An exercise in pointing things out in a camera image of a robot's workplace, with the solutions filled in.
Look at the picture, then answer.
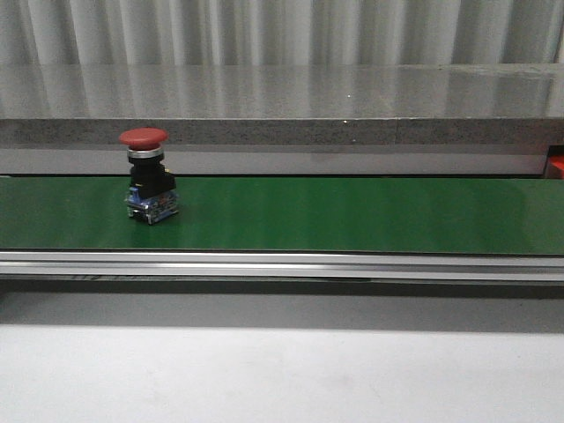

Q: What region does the aluminium conveyor frame rail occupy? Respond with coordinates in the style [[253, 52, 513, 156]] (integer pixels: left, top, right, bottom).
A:
[[1, 250, 563, 284]]

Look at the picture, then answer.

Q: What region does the white pleated curtain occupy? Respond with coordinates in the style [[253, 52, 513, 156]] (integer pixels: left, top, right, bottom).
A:
[[1, 1, 563, 65]]

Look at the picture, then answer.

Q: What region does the red plastic tray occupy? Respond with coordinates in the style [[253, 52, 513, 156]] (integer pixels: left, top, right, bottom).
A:
[[545, 155, 564, 180]]

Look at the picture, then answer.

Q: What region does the grey stone counter ledge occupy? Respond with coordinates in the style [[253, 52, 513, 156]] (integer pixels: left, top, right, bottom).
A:
[[1, 64, 563, 149]]

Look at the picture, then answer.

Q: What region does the white panel under ledge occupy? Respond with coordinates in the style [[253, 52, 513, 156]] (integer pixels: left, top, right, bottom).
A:
[[1, 145, 548, 176]]

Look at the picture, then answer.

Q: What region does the green conveyor belt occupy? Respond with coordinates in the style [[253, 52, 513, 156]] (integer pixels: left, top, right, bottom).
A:
[[1, 176, 563, 255]]

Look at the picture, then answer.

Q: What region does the red mushroom push button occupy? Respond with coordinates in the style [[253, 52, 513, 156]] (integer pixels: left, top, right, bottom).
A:
[[119, 127, 179, 225]]

